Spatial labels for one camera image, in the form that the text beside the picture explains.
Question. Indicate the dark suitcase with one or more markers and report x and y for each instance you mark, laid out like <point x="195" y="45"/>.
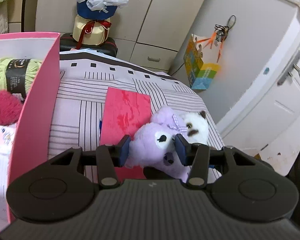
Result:
<point x="110" y="47"/>

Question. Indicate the beige wardrobe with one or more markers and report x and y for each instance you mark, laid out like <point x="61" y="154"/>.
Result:
<point x="152" y="17"/>

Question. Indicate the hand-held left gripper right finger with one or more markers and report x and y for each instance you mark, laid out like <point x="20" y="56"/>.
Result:
<point x="181" y="151"/>

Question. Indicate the white plush toy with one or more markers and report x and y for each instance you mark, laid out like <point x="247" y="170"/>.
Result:
<point x="195" y="122"/>

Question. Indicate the pink cardboard box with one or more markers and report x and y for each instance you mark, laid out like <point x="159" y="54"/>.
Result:
<point x="37" y="120"/>

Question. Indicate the striped bed sheet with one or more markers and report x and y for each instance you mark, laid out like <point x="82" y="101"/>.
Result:
<point x="85" y="92"/>

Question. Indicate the white door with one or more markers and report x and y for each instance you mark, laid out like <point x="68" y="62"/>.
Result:
<point x="277" y="110"/>

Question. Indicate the colourful paper bag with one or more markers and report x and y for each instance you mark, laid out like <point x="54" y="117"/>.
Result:
<point x="202" y="75"/>

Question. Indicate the white small packet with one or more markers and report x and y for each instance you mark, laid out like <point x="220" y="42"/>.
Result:
<point x="2" y="140"/>

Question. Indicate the red envelope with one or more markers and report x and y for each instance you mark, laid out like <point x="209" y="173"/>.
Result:
<point x="125" y="110"/>

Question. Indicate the blue round sticker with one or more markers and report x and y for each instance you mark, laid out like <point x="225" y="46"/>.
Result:
<point x="266" y="71"/>

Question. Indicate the red fluffy yarn ball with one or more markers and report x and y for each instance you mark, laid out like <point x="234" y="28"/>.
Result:
<point x="7" y="107"/>

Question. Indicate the flower bouquet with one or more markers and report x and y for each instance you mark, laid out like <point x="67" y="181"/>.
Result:
<point x="95" y="10"/>

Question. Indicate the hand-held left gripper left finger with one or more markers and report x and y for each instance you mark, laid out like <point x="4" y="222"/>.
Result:
<point x="123" y="151"/>

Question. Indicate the purple plush toy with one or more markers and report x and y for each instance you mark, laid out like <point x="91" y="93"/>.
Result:
<point x="150" y="135"/>

